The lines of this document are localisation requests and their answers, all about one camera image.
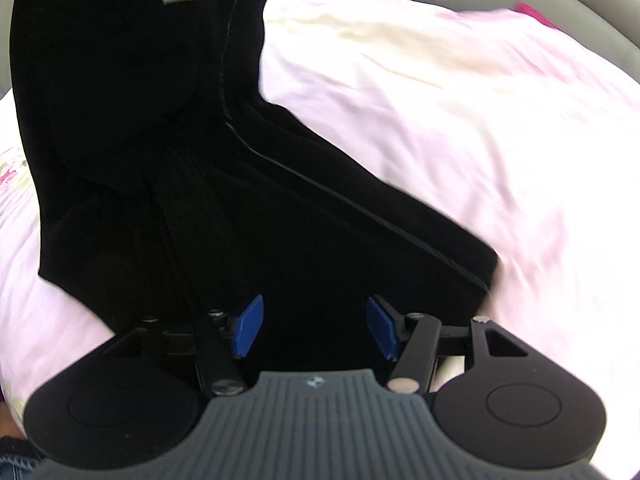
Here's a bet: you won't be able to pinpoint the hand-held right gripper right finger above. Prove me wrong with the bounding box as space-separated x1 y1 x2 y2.
366 295 537 394

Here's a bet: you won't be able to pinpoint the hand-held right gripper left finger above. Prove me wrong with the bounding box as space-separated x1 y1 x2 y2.
103 293 265 397

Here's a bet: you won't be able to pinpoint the black pants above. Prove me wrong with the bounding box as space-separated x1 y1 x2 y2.
10 0 502 397

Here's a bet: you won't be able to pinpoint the pink floral blanket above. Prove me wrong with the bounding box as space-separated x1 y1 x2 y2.
0 0 640 480

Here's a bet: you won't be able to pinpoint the magenta cloth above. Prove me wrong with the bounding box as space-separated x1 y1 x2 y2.
515 2 562 31

